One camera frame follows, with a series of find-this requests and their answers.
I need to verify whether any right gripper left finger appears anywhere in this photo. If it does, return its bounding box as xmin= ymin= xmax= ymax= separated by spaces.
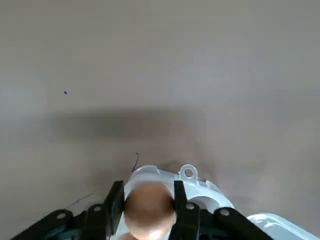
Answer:
xmin=11 ymin=180 xmax=125 ymax=240

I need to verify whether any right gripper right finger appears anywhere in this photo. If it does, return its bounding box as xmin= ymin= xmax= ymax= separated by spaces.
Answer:
xmin=169 ymin=179 xmax=275 ymax=240

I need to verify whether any brown egg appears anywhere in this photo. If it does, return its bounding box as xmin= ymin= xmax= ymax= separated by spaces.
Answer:
xmin=123 ymin=182 xmax=176 ymax=240

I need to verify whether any clear plastic egg carton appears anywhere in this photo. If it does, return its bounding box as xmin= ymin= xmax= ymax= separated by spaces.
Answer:
xmin=119 ymin=163 xmax=320 ymax=240

